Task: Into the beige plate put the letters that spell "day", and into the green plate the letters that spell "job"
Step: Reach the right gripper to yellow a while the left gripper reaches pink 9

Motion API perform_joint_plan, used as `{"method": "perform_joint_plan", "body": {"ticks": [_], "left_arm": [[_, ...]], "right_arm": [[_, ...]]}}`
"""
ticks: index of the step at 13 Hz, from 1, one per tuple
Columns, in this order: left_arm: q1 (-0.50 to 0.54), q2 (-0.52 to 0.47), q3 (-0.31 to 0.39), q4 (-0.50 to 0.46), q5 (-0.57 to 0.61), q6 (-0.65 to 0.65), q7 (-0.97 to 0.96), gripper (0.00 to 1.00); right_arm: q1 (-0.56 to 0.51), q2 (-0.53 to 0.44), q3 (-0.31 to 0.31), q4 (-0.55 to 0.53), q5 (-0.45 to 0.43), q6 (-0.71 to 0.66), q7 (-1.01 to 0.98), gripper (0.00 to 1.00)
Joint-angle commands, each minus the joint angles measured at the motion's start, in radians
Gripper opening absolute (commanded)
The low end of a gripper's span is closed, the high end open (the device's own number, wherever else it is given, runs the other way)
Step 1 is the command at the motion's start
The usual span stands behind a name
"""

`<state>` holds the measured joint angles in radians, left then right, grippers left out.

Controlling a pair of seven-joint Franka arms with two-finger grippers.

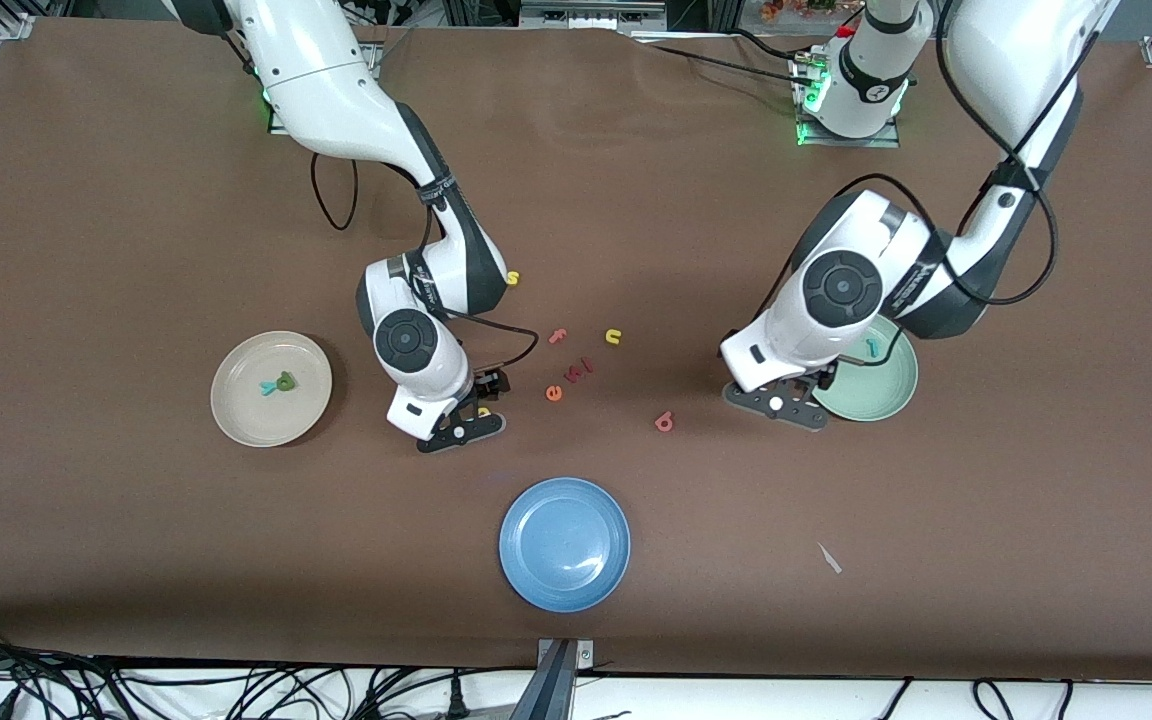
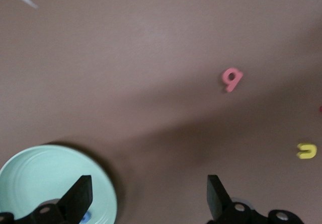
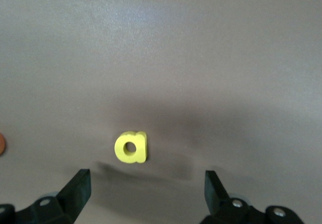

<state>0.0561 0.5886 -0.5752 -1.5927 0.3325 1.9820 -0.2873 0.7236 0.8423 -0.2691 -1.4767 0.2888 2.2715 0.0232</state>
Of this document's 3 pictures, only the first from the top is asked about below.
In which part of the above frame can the green round plate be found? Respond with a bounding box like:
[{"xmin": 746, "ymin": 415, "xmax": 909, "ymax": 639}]
[{"xmin": 811, "ymin": 315, "xmax": 920, "ymax": 423}]

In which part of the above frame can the blue round plate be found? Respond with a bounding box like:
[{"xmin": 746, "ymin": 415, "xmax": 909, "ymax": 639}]
[{"xmin": 498, "ymin": 476, "xmax": 632, "ymax": 614}]

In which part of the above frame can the beige round plate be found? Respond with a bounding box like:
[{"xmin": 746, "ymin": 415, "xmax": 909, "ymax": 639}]
[{"xmin": 209, "ymin": 330, "xmax": 334, "ymax": 449}]

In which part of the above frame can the brown table cover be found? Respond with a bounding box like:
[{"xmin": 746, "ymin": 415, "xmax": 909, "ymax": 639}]
[{"xmin": 0, "ymin": 15, "xmax": 1152, "ymax": 683}]

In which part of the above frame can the dark aluminium profile beam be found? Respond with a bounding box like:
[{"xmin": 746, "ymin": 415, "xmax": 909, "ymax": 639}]
[{"xmin": 508, "ymin": 640, "xmax": 577, "ymax": 720}]

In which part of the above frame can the orange leafy decoration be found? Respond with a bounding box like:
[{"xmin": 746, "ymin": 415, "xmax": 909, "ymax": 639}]
[{"xmin": 758, "ymin": 0, "xmax": 842, "ymax": 25}]

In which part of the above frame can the grey power strip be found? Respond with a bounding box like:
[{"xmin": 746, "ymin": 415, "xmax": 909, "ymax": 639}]
[{"xmin": 519, "ymin": 0, "xmax": 669, "ymax": 29}]

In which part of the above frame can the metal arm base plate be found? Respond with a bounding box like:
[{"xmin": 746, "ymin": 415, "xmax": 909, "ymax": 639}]
[
  {"xmin": 266, "ymin": 40, "xmax": 383, "ymax": 136},
  {"xmin": 796, "ymin": 55, "xmax": 902, "ymax": 149}
]

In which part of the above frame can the silver table edge bracket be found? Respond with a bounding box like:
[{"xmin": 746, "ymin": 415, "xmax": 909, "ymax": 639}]
[{"xmin": 537, "ymin": 638, "xmax": 595, "ymax": 669}]

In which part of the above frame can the black cable on table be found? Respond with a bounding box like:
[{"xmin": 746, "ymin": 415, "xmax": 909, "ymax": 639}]
[
  {"xmin": 731, "ymin": 28, "xmax": 813, "ymax": 61},
  {"xmin": 636, "ymin": 40, "xmax": 805, "ymax": 77}
]

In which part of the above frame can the black aluminium frame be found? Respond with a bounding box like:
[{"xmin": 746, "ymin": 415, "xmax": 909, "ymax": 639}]
[{"xmin": 441, "ymin": 0, "xmax": 737, "ymax": 31}]

